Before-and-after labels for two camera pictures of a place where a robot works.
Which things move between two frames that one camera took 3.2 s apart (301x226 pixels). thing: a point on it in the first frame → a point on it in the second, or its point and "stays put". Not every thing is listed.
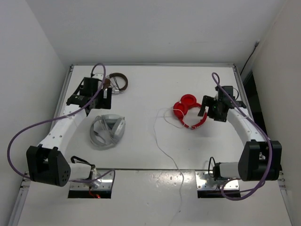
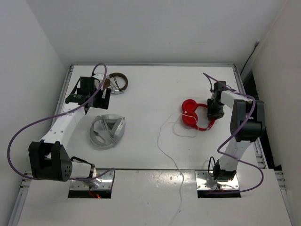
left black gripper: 104,102 stays put
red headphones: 186,102 → 190,117
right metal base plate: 204,181 stays put
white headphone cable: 173,108 → 170,161
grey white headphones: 106,130 stays put
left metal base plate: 106,183 stays put
